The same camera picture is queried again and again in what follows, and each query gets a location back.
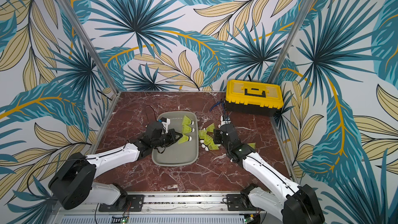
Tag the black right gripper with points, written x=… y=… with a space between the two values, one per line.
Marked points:
x=217 y=136

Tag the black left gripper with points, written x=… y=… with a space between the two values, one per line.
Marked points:
x=172 y=134

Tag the green shuttlecock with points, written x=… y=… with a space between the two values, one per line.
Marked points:
x=184 y=139
x=211 y=146
x=202 y=135
x=187 y=121
x=252 y=145
x=210 y=128
x=187 y=129
x=208 y=139

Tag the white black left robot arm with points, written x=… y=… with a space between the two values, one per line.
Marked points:
x=74 y=183

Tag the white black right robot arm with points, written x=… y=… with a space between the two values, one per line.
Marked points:
x=288 y=201

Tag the grey plastic tray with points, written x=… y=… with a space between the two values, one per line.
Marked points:
x=178 y=154

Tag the yellow black toolbox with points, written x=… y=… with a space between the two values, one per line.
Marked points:
x=253 y=98

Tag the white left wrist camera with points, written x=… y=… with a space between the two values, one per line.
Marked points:
x=165 y=122

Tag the blue handled pliers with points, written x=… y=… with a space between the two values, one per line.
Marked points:
x=220 y=103

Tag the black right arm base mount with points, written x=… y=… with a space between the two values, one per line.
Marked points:
x=240 y=201

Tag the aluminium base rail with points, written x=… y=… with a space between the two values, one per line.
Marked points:
x=167 y=208

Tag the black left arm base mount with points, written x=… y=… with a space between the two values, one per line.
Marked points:
x=126 y=202

